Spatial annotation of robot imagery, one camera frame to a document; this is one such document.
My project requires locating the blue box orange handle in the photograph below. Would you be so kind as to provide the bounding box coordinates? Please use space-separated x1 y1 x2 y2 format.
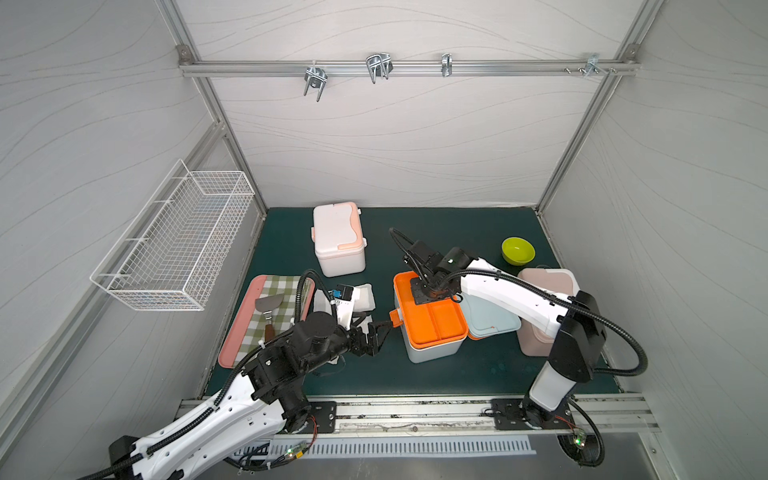
390 272 521 363

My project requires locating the white box peach handle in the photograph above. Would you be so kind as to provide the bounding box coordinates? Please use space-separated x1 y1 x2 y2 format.
311 202 367 278

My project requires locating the pink first aid box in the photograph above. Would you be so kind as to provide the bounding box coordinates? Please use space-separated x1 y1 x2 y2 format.
517 267 582 358

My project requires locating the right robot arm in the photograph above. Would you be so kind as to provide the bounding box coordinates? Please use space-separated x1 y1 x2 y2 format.
398 238 649 430

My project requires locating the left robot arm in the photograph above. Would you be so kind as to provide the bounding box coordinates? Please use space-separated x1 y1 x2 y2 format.
92 312 393 479

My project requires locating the green table mat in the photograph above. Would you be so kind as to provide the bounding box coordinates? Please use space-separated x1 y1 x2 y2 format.
206 206 620 397

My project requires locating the pink tray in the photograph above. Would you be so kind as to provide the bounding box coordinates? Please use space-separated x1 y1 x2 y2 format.
218 275 299 369

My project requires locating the green bowl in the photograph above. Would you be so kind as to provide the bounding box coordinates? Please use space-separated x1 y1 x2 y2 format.
501 237 536 266

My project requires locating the metal u-bolt clamp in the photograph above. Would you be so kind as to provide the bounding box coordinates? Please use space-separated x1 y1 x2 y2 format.
365 52 393 84

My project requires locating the metal hook clamp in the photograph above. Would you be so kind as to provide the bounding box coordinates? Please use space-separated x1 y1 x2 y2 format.
303 64 328 102

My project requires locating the aluminium crossbar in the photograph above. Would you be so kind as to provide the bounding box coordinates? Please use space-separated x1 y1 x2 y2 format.
180 57 641 78

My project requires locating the white wire basket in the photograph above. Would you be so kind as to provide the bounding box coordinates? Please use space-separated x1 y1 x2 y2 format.
90 159 254 312

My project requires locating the small metal bracket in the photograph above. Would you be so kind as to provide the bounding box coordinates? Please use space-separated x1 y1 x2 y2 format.
441 53 453 78

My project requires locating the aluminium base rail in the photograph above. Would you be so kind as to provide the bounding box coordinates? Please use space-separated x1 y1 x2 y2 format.
309 393 661 439

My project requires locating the metal screw bracket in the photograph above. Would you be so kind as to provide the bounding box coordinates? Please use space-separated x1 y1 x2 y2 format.
563 53 618 78

